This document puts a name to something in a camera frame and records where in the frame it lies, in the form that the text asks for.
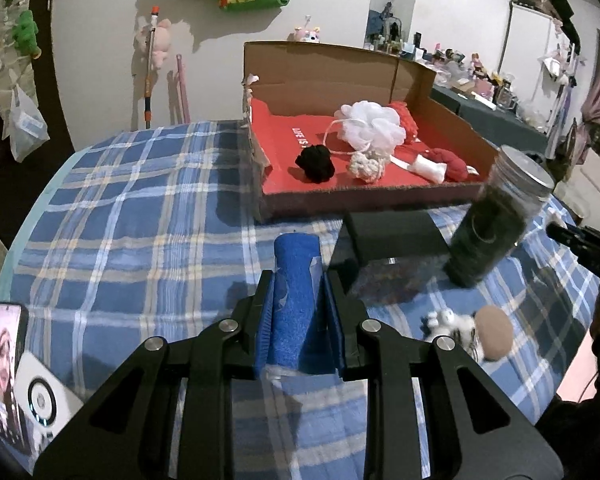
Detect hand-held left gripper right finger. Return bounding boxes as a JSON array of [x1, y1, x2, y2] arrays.
[[322, 272, 566, 480]]

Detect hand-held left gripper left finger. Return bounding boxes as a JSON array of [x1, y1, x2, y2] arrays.
[[32, 269, 276, 480]]

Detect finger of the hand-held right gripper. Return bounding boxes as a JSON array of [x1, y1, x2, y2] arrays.
[[546, 221, 600, 278]]

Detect blue cloth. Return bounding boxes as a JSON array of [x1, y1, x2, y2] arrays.
[[252, 232, 341, 378]]

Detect white and brown plush toy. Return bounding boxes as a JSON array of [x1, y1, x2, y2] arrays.
[[420, 310, 486, 361]]

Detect beige powder puff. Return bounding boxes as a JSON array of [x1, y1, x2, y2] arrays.
[[474, 306, 515, 362]]

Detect red knitted ball with ribbon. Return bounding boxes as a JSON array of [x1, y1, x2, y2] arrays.
[[390, 147, 481, 182]]

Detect black knitted ball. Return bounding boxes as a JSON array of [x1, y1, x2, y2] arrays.
[[295, 144, 337, 184]]

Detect cream knitted ball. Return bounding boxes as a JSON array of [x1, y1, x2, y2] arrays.
[[347, 150, 388, 181]]

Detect brown cardboard box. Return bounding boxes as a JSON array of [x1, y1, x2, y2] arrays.
[[242, 41, 503, 223]]

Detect large glass jar green leaves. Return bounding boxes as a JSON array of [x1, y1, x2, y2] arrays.
[[445, 144, 556, 288]]

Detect floral tin box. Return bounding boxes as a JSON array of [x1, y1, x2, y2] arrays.
[[326, 210, 449, 306]]

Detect side table dark green cloth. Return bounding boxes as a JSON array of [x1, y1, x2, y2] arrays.
[[430, 85, 551, 148]]

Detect hanging clothes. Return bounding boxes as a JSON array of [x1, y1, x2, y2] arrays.
[[542, 45, 588, 161]]

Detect red printed box liner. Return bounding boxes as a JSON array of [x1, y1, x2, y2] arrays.
[[250, 97, 481, 196]]

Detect blue plaid blanket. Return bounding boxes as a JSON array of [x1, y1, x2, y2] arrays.
[[0, 120, 600, 480]]

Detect row of cosmetics bottles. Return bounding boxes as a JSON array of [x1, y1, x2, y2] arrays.
[[367, 30, 551, 131]]

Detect white wardrobe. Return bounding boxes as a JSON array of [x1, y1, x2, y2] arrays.
[[500, 5, 563, 116]]

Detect white mesh bath pouf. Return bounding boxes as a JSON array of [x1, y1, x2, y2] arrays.
[[325, 101, 407, 153]]

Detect red knitted pouch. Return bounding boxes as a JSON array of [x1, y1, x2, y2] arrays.
[[387, 101, 421, 146]]

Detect black clothing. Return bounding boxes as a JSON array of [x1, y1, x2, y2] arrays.
[[532, 0, 581, 46]]

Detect pink stick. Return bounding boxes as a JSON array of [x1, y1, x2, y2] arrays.
[[176, 54, 191, 123]]

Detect black smartphone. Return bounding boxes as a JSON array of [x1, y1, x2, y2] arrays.
[[0, 301, 31, 456]]

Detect mop stick orange cap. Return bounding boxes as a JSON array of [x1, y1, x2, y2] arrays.
[[144, 6, 161, 130]]

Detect small colourful plush toy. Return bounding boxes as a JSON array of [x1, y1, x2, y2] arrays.
[[287, 25, 322, 43]]

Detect clear plastic bag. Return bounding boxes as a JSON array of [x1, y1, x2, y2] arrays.
[[2, 85, 49, 162]]

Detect pink plush pig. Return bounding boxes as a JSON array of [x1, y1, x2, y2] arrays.
[[136, 17, 173, 70]]

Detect green plush toy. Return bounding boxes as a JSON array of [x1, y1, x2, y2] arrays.
[[11, 10, 42, 58]]

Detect hanging fabric organizer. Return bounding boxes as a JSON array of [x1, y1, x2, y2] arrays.
[[0, 0, 41, 111]]

